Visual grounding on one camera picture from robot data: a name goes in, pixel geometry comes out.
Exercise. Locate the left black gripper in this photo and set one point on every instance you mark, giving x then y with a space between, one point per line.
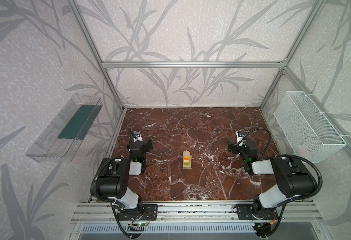
140 144

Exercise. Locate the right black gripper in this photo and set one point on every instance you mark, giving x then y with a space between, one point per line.
237 147

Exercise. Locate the yellow window block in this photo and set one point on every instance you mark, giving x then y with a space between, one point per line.
187 158

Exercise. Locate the small wooden block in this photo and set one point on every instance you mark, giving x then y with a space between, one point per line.
186 154

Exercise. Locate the plain wooden block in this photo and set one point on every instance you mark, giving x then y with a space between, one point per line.
186 167

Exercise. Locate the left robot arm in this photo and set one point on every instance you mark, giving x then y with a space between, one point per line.
110 183

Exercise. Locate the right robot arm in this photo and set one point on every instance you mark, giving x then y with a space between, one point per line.
296 177

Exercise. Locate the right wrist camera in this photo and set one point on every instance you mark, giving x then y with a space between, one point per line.
239 136

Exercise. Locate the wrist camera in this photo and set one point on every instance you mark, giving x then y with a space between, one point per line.
137 136
239 136

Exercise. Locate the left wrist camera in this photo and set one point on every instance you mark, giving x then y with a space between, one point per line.
137 136

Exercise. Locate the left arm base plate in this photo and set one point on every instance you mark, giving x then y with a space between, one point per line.
145 212

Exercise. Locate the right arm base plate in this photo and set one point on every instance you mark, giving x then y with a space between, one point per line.
254 212

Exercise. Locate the white wire mesh basket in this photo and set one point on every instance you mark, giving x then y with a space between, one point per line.
308 131

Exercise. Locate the aluminium mounting rail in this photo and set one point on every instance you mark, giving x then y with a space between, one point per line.
197 212

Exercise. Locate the clear plastic wall bin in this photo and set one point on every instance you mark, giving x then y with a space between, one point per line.
62 138

